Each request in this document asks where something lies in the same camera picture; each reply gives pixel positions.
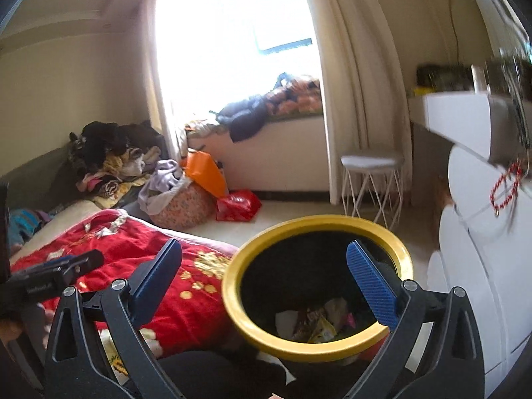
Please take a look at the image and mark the white bottle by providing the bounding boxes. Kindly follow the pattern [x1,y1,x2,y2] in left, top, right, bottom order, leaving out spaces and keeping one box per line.
[471,64,487,92]

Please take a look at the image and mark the person's left hand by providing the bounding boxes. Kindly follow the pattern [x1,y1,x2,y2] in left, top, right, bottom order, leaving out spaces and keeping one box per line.
[0,318,22,343]

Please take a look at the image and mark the red bead string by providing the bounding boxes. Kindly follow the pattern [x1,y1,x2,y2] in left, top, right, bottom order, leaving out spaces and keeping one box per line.
[488,162,524,217]

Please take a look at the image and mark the vanity mirror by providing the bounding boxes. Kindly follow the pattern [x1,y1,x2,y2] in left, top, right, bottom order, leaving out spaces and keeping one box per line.
[474,0,532,63]

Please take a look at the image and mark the orange patterned quilt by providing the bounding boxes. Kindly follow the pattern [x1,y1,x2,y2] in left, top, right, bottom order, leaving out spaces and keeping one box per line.
[266,72,323,117]

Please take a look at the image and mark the clothes pile on window sill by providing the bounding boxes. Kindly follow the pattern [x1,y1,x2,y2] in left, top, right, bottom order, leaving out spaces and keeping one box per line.
[210,93,271,143]

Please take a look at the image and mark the patterned clothes pile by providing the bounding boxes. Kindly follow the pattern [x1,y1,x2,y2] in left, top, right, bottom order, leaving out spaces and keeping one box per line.
[75,145,163,208]

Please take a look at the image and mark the thin wall cable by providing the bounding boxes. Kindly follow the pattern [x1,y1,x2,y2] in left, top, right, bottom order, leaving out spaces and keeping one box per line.
[448,0,474,57]

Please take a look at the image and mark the window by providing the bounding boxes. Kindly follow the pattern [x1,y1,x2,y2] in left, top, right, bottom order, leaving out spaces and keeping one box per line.
[156,0,321,134]

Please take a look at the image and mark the red floral blanket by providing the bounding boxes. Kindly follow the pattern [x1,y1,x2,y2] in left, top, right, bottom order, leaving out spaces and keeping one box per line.
[8,209,239,383]

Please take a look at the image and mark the red plastic bag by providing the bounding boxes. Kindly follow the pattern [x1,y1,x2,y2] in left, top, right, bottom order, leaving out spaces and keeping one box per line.
[215,190,262,222]

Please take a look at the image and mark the black trash bin yellow rim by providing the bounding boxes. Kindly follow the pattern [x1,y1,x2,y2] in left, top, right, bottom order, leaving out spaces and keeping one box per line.
[221,215,415,366]

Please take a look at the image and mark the beige bed sheet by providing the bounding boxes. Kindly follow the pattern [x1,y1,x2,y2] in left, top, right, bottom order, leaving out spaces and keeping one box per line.
[8,199,109,258]

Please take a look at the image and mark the grey upholstered headboard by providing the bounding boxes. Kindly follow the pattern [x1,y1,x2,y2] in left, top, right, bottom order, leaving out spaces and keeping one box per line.
[0,133,96,217]

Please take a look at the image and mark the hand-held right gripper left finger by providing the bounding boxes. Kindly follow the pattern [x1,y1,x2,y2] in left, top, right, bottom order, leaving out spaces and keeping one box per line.
[44,238,184,399]

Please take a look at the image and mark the black bag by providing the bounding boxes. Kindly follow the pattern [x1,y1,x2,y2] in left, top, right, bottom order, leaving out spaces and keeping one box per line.
[417,63,472,92]

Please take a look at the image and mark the lavender and white clothes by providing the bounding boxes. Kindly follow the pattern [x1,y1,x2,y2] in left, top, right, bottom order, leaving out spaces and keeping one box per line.
[138,159,194,217]

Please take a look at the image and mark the wide cream curtain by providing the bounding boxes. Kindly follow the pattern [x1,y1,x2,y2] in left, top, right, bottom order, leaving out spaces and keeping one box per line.
[295,0,410,217]

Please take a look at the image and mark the white vanity desk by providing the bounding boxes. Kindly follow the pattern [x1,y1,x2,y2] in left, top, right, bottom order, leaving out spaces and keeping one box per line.
[407,91,532,165]

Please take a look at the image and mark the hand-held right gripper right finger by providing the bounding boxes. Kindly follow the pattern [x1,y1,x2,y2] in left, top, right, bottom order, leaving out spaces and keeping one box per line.
[345,240,486,399]

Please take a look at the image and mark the white window seat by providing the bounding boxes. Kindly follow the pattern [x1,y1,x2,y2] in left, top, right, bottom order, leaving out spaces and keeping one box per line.
[187,114,333,202]

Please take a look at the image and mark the floral laundry basket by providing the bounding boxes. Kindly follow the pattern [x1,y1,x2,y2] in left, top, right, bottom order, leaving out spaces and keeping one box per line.
[147,183,217,230]

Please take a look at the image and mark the narrow cream curtain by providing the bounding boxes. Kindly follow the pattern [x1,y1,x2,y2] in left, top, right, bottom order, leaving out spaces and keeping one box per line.
[141,0,188,163]

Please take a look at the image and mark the white wire stool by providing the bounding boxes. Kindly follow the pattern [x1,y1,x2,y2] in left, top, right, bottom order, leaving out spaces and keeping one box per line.
[340,150,405,227]

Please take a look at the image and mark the orange and white clothes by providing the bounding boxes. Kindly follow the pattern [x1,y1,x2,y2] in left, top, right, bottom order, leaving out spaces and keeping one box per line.
[183,120,221,142]

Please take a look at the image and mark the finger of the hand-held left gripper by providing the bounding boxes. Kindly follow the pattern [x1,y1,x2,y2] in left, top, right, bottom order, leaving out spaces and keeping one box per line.
[62,250,104,279]
[12,258,75,277]

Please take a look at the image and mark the teal floral cloth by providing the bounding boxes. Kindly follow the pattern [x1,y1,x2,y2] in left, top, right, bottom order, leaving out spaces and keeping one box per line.
[8,208,53,246]

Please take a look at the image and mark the orange bag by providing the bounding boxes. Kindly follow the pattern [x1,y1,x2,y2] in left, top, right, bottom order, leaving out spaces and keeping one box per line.
[183,150,228,198]

